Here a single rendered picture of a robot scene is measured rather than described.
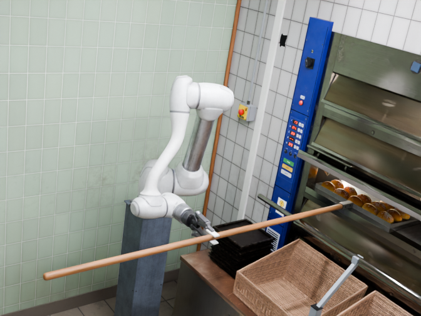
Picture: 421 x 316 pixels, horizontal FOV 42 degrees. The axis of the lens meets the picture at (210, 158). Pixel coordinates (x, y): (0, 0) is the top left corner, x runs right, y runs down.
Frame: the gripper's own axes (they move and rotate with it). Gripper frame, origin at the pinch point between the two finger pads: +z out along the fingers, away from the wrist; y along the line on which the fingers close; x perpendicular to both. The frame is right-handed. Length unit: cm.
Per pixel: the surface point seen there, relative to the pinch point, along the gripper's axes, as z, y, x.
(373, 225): 21, 2, -95
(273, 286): -18, 60, -73
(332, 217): -7, 12, -98
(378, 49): -5, -88, -95
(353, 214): 7, 2, -95
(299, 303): 1, 61, -76
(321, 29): -43, -90, -92
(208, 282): -41, 62, -41
